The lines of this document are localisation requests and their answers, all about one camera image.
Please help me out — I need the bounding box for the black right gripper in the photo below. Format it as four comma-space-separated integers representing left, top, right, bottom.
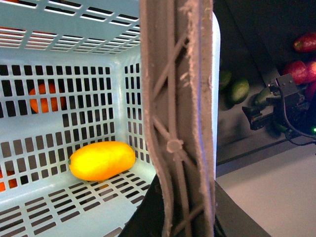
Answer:
242, 74, 309, 130

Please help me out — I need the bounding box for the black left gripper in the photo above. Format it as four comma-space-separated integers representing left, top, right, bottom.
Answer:
118, 172, 272, 237

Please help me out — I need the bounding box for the yellow mango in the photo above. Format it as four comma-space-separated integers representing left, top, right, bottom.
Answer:
69, 141, 136, 181

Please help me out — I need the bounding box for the light blue plastic basket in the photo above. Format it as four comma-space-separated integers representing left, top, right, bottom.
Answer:
0, 0, 221, 237

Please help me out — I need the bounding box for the brown basket handle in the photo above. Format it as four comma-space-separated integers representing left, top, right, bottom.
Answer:
139, 0, 221, 237

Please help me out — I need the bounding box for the dark green avocado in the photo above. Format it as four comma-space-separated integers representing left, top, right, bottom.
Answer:
254, 87, 272, 106

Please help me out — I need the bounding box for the green avocado behind basket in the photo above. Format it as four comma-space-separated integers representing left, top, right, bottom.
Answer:
219, 70, 232, 91

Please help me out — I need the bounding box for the orange behind basket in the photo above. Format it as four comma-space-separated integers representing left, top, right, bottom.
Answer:
29, 82, 66, 114

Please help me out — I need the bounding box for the red apple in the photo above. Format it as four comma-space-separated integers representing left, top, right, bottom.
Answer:
293, 32, 316, 53
283, 61, 308, 85
305, 81, 316, 102
305, 61, 316, 83

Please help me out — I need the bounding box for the red apple top right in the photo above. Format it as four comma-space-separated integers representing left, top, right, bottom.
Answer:
293, 32, 316, 53

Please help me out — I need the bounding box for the black produce display shelf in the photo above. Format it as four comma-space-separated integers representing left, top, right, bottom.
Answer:
214, 0, 316, 165

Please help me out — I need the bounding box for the orange lower left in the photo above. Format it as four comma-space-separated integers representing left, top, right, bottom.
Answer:
0, 170, 18, 192

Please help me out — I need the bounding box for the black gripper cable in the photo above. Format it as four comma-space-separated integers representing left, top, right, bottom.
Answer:
268, 83, 316, 146

